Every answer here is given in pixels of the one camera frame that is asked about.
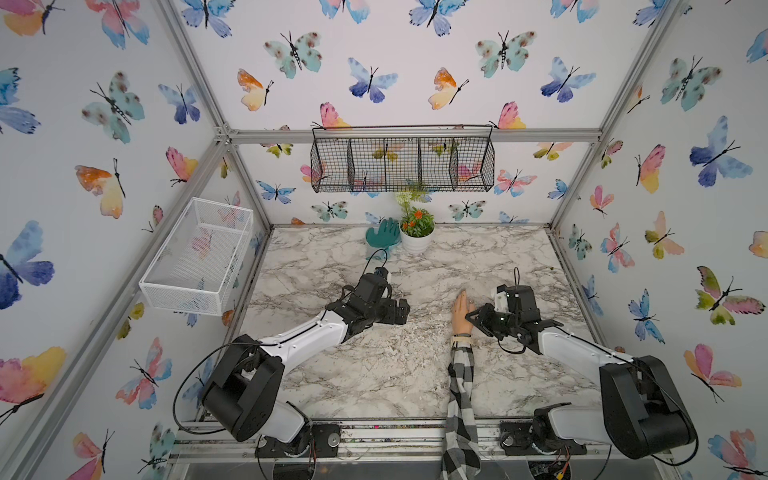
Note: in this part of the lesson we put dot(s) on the plaid sleeved forearm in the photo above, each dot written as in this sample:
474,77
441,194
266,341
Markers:
461,456

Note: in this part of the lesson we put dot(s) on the white mesh wall basket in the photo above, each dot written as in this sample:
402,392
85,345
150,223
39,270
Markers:
195,268

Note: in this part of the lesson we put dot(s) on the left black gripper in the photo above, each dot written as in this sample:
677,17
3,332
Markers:
402,312

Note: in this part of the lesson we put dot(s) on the potted plant white pot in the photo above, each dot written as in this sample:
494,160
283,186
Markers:
417,224

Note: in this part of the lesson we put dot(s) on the mannequin hand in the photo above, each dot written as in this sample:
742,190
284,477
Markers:
462,306

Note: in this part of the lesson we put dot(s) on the black wire wall basket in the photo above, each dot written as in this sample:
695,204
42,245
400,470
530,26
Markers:
394,159

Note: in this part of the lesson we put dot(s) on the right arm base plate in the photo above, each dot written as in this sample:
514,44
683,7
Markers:
535,437

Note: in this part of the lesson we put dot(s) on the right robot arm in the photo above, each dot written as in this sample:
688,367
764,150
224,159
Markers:
641,413

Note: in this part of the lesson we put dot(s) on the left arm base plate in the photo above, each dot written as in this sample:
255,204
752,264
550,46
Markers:
321,440

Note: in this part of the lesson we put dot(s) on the beige wrist watch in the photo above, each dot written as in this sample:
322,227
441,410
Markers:
461,341

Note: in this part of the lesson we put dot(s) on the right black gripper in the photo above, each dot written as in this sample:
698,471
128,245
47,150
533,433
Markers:
481,318

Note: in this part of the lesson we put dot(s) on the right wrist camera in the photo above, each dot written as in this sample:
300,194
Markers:
501,298

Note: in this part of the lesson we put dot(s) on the green hand shaped holder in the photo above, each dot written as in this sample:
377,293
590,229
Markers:
382,238

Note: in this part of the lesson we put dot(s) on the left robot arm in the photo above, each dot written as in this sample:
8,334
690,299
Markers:
242,390

